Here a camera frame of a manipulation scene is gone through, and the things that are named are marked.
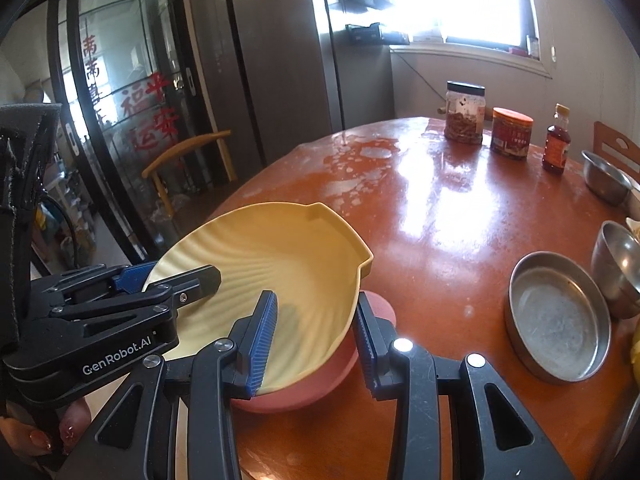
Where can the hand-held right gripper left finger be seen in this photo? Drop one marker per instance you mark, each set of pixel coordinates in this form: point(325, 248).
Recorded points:
point(262, 347)

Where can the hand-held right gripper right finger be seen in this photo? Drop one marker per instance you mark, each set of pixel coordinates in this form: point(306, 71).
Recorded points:
point(364, 347)

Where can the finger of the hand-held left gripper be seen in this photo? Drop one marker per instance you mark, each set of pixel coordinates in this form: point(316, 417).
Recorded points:
point(197, 280)
point(132, 277)

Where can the pink plate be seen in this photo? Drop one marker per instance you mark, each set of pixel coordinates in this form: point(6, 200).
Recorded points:
point(300, 392)

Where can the yellow shell-shaped plate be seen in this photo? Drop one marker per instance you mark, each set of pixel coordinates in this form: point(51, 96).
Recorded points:
point(280, 255)

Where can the round steel plate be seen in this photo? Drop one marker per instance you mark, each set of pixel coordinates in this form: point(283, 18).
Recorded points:
point(555, 320)

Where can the wide steel bowl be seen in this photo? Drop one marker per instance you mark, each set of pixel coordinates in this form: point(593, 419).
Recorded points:
point(620, 265)

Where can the person's left hand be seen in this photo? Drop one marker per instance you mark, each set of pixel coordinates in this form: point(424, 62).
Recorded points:
point(42, 437)

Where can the glass door with red decals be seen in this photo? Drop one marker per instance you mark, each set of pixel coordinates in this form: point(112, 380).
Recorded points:
point(100, 110)

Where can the grey refrigerator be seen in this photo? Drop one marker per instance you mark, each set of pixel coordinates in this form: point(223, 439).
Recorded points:
point(285, 60)

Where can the black-lidded clear jar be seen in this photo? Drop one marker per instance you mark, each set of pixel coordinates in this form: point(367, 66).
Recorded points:
point(465, 115)

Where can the orange-lidded red can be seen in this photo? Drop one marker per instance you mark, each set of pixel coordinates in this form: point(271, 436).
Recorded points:
point(511, 135)

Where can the amber sauce bottle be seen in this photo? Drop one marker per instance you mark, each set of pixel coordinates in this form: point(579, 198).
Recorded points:
point(556, 147)

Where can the small steel bowl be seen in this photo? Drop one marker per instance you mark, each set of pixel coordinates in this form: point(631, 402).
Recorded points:
point(602, 175)

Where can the white oval plate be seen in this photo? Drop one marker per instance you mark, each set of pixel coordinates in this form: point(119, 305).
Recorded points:
point(634, 227)

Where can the window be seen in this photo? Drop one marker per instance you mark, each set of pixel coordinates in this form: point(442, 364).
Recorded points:
point(475, 0)

